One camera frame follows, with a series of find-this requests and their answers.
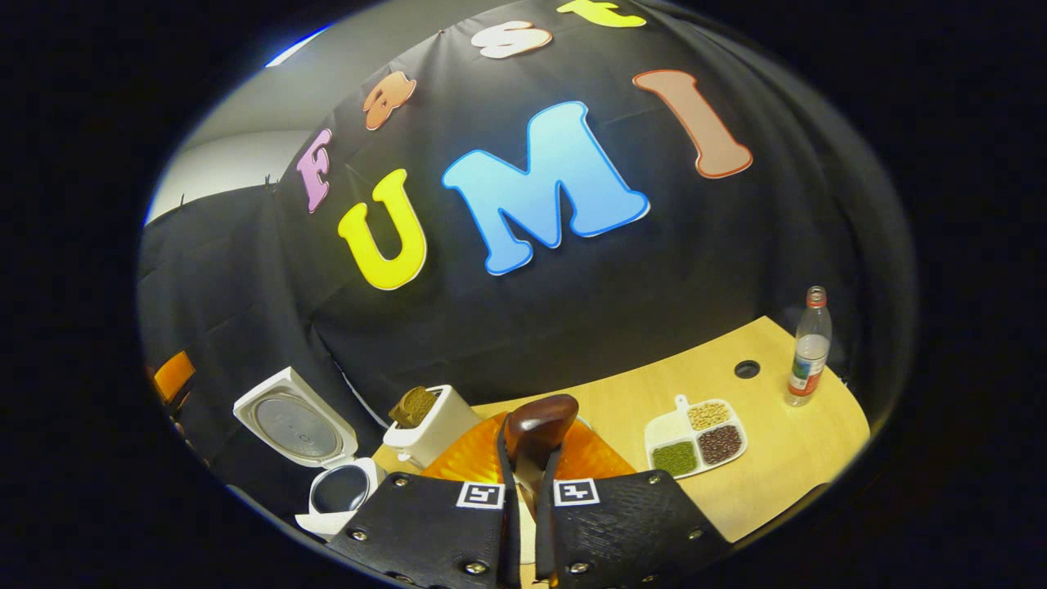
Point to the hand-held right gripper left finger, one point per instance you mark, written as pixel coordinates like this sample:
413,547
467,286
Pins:
433,532

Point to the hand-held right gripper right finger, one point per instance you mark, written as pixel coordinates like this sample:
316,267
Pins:
630,532

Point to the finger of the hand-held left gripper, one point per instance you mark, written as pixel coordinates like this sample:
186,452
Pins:
173,376

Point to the white rice cooker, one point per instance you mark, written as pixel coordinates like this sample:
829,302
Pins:
294,425

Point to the dark wooden spoon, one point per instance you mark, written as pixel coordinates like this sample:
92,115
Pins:
540,425

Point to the white toaster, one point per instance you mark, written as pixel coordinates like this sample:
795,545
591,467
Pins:
446,425

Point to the white divided bean dish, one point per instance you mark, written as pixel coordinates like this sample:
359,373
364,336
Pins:
671,429

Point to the brown bread slice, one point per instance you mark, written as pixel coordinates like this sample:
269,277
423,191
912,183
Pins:
413,406

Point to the black table grommet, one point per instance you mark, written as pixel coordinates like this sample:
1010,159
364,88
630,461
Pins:
747,369

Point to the clear plastic water bottle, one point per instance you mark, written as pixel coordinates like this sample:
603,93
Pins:
810,360

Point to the black backdrop cloth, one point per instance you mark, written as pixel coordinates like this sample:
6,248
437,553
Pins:
695,262

